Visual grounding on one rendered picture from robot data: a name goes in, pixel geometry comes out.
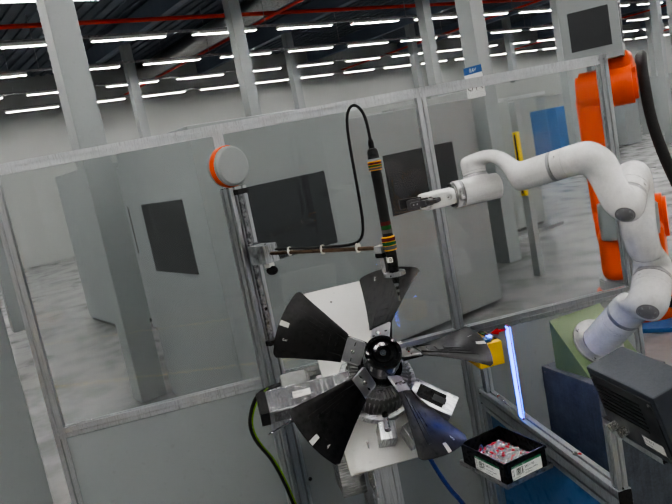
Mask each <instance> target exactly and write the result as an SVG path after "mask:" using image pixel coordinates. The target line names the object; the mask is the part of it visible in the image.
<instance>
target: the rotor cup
mask: <svg viewBox="0 0 672 504"><path fill-rule="evenodd" d="M382 349H384V350H386V352H387V353H386V355H384V356H382V355H381V354H380V351H381V350H382ZM401 359H402V349H401V347H400V345H399V343H398V342H397V341H396V340H395V339H393V338H392V337H389V336H385V335H379V336H375V337H373V338H372V339H370V340H369V341H368V342H367V344H366V346H365V348H364V354H363V357H362V360H361V364H360V366H358V370H359V369H360V368H361V367H362V365H363V366H364V367H365V368H366V369H367V371H368V372H369V374H370V375H371V377H372V378H373V380H374V381H375V383H376V386H375V388H376V389H386V388H389V387H391V386H392V385H391V384H390V382H389V381H388V380H387V378H386V377H388V376H395V375H399V376H401V373H402V362H401ZM370 367H372V368H373V369H372V372H371V371H370ZM394 368H395V372H393V369H394Z"/></svg>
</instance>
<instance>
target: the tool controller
mask: <svg viewBox="0 0 672 504"><path fill-rule="evenodd" d="M587 370H588V372H589V374H590V377H591V379H592V381H593V384H594V386H595V388H596V391H597V393H598V396H599V398H600V400H601V403H602V405H603V407H604V410H605V412H606V414H607V417H608V419H609V421H610V423H608V424H607V427H608V429H609V430H610V431H611V432H614V431H617V433H618V435H619V436H620V437H621V438H624V437H627V438H629V439H630V440H632V441H634V442H635V443H637V444H638V445H640V446H642V447H643V448H645V449H647V450H648V451H650V452H652V453H653V454H655V455H657V456H658V457H660V458H662V459H663V460H665V461H667V462H668V463H670V464H672V366H670V365H668V364H665V363H663V362H660V361H658V360H655V359H653V358H650V357H648V356H645V355H643V354H640V353H638V352H635V351H633V350H630V349H628V348H625V347H623V346H622V347H619V348H617V349H615V350H614V351H612V352H610V353H608V354H607V355H605V356H603V357H602V358H600V359H598V360H596V361H595V362H593V363H591V364H589V365H588V366H587Z"/></svg>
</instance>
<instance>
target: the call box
mask: <svg viewBox="0 0 672 504"><path fill-rule="evenodd" d="M486 343H487V345H488V347H489V349H490V351H491V354H492V358H493V365H491V366H488V365H484V364H480V363H476V362H471V361H469V362H470V363H472V364H473V365H475V366H476V367H478V368H479V369H484V368H488V367H492V366H496V365H500V364H503V363H505V361H504V354H503V348H502V342H501V340H499V339H494V340H492V339H491V341H489V342H486Z"/></svg>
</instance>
